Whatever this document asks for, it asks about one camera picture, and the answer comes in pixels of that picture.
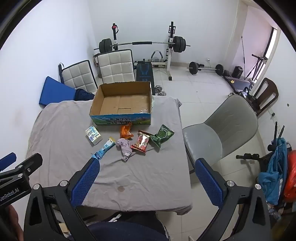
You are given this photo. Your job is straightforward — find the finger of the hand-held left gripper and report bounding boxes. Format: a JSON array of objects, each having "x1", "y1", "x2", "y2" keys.
[
  {"x1": 0, "y1": 153, "x2": 43, "y2": 184},
  {"x1": 0, "y1": 152, "x2": 17, "y2": 172}
]

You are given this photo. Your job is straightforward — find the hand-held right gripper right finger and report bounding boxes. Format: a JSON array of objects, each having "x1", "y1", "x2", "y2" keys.
[{"x1": 195, "y1": 158, "x2": 271, "y2": 241}]

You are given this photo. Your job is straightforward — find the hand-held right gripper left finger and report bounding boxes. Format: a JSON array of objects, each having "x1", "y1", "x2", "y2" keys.
[{"x1": 24, "y1": 158, "x2": 101, "y2": 241}]

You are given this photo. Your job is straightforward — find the blue white snack stick packet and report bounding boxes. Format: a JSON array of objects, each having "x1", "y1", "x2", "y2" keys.
[{"x1": 91, "y1": 137, "x2": 116, "y2": 160}]

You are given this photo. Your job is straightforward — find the pink grey sock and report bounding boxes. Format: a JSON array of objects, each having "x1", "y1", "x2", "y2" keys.
[{"x1": 116, "y1": 138, "x2": 137, "y2": 162}]

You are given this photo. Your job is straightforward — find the orange snack packet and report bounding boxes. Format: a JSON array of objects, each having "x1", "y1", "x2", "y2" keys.
[{"x1": 120, "y1": 123, "x2": 134, "y2": 141}]

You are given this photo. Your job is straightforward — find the green snack packet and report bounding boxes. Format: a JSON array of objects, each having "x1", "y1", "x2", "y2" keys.
[{"x1": 150, "y1": 124, "x2": 175, "y2": 149}]

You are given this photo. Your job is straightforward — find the red snack packet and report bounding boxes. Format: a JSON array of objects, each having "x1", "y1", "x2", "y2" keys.
[{"x1": 130, "y1": 130, "x2": 151, "y2": 153}]

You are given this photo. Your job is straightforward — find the cardboard box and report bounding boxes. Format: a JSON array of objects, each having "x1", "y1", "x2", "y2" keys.
[{"x1": 89, "y1": 81, "x2": 153, "y2": 126}]

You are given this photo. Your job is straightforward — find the grey shell chair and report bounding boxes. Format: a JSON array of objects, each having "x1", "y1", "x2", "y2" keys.
[{"x1": 182, "y1": 95, "x2": 259, "y2": 174}]

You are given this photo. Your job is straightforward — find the grey tablecloth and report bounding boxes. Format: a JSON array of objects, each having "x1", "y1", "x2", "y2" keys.
[{"x1": 25, "y1": 96, "x2": 193, "y2": 215}]

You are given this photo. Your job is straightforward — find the blue jacket on rack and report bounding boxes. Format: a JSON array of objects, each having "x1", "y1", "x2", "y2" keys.
[{"x1": 258, "y1": 138, "x2": 288, "y2": 205}]

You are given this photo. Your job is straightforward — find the person's dark trousers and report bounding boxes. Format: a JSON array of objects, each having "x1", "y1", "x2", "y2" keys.
[{"x1": 87, "y1": 212, "x2": 171, "y2": 241}]

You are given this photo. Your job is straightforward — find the blue foam mat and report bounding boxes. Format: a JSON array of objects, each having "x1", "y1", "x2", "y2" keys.
[{"x1": 39, "y1": 76, "x2": 78, "y2": 109}]

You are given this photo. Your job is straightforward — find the orange bag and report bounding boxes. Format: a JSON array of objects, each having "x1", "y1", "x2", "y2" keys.
[{"x1": 283, "y1": 149, "x2": 296, "y2": 204}]

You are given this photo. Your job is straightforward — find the black upright poles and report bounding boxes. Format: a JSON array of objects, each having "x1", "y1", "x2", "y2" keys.
[{"x1": 268, "y1": 120, "x2": 286, "y2": 151}]

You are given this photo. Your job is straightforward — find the dark blue jacket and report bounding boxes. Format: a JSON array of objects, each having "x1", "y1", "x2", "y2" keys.
[{"x1": 74, "y1": 88, "x2": 95, "y2": 101}]

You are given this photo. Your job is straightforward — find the small white padded chair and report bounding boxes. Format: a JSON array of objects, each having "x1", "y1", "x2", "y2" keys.
[{"x1": 60, "y1": 60, "x2": 98, "y2": 93}]

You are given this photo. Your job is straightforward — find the black exercise machine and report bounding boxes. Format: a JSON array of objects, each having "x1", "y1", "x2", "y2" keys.
[{"x1": 223, "y1": 75, "x2": 255, "y2": 93}]

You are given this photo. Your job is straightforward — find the brown wooden chair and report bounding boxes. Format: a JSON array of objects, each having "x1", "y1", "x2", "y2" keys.
[{"x1": 240, "y1": 77, "x2": 279, "y2": 116}]

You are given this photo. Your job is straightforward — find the black speaker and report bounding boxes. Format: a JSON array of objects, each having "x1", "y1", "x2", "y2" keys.
[{"x1": 232, "y1": 66, "x2": 244, "y2": 79}]

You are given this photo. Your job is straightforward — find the short barbell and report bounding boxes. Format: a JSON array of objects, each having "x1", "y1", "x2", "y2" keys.
[{"x1": 187, "y1": 61, "x2": 225, "y2": 76}]

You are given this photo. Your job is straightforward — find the large white padded chair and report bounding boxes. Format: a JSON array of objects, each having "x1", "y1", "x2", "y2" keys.
[{"x1": 97, "y1": 49, "x2": 136, "y2": 85}]

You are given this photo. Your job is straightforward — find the black blue weight bench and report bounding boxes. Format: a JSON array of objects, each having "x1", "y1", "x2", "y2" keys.
[{"x1": 135, "y1": 59, "x2": 155, "y2": 95}]

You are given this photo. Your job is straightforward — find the black tripod stand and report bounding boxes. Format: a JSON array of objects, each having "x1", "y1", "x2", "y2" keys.
[{"x1": 246, "y1": 54, "x2": 266, "y2": 79}]

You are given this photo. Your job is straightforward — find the white barbell rack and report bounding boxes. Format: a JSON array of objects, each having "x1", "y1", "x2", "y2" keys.
[{"x1": 112, "y1": 22, "x2": 176, "y2": 81}]

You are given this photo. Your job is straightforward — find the long barbell with black plates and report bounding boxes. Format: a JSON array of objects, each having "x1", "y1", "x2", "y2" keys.
[{"x1": 94, "y1": 36, "x2": 191, "y2": 54}]

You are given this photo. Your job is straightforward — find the window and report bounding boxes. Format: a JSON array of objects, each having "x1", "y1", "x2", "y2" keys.
[{"x1": 265, "y1": 23, "x2": 281, "y2": 61}]

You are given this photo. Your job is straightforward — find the black scooter handlebar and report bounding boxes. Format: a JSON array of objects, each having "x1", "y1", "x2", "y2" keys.
[{"x1": 236, "y1": 153, "x2": 269, "y2": 172}]

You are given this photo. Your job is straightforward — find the grey curved handle bar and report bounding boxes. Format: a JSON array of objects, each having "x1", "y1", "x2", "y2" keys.
[{"x1": 151, "y1": 50, "x2": 163, "y2": 62}]

